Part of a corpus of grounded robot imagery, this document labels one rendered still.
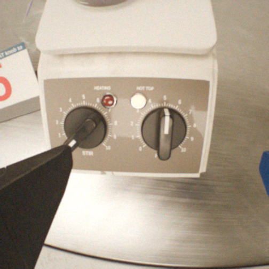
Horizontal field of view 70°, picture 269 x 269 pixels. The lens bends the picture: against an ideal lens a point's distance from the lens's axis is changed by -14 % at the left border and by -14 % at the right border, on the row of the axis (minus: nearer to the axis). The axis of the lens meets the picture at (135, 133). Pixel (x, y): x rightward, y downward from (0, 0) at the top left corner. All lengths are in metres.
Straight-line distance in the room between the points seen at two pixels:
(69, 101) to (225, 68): 0.16
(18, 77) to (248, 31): 0.26
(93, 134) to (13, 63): 0.12
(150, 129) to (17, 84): 0.15
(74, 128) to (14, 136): 0.10
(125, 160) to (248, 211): 0.13
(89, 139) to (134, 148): 0.03
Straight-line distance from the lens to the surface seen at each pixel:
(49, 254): 0.24
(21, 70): 0.23
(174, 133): 0.15
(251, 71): 0.25
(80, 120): 0.16
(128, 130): 0.16
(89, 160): 0.17
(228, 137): 0.22
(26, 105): 0.24
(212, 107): 0.16
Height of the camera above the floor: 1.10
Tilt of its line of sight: 81 degrees down
